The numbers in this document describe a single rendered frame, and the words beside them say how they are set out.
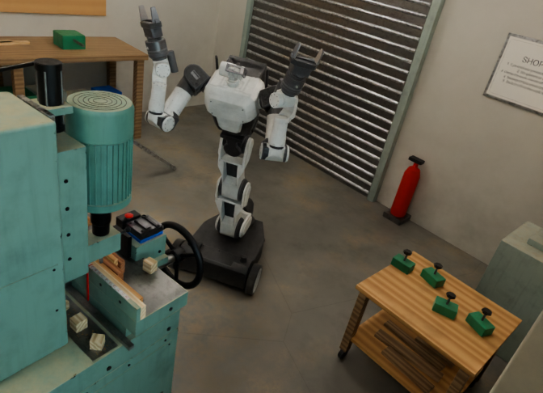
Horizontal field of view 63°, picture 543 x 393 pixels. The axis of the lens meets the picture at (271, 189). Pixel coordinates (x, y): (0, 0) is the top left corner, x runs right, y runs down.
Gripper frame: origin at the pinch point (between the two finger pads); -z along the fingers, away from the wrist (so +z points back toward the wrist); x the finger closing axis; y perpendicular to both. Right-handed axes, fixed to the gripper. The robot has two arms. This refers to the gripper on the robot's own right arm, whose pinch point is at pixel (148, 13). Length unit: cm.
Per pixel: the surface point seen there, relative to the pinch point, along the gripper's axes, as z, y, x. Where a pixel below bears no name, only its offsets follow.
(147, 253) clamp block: 68, 50, 58
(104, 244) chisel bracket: 51, 64, 66
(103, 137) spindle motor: 14, 56, 76
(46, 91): -1, 65, 75
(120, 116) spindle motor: 10, 50, 77
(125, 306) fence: 65, 68, 80
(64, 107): 4, 62, 75
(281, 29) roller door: 74, -221, -173
